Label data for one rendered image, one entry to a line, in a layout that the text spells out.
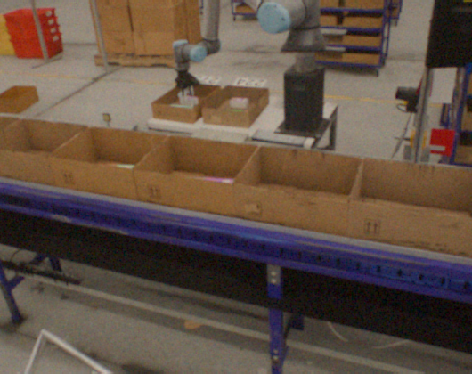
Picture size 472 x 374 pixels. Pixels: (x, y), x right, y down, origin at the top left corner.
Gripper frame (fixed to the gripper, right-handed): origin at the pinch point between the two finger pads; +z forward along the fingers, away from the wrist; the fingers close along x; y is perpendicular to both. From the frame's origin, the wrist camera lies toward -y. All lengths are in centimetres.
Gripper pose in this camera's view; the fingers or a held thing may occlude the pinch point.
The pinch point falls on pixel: (189, 100)
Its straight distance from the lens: 311.9
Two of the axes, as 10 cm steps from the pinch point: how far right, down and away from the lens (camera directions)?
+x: -5.8, 4.5, -6.8
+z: 0.7, 8.6, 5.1
